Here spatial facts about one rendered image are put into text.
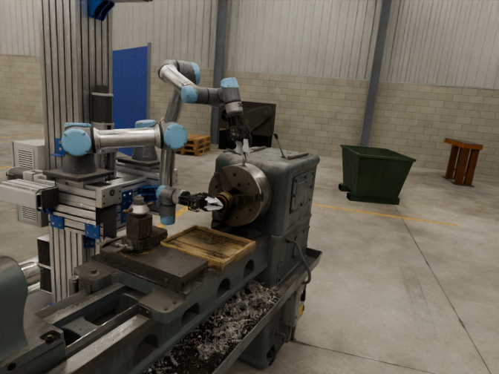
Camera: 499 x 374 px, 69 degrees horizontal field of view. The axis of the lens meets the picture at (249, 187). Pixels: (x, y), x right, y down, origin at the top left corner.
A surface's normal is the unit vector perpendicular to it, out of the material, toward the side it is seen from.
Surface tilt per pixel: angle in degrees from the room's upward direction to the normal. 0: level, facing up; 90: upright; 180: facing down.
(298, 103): 90
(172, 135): 89
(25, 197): 90
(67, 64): 90
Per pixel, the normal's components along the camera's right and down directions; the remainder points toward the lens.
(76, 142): 0.24, 0.26
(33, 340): 0.08, -0.97
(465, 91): -0.23, 0.21
